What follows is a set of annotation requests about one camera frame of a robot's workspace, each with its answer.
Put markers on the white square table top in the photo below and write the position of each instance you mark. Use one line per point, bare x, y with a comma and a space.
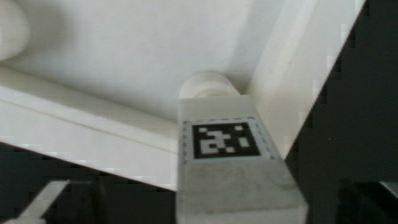
98, 56

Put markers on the white table leg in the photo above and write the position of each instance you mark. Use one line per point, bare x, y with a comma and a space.
236, 188

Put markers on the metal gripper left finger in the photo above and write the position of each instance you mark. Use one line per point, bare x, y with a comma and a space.
64, 205

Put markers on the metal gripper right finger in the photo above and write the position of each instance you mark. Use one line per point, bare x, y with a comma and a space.
368, 203

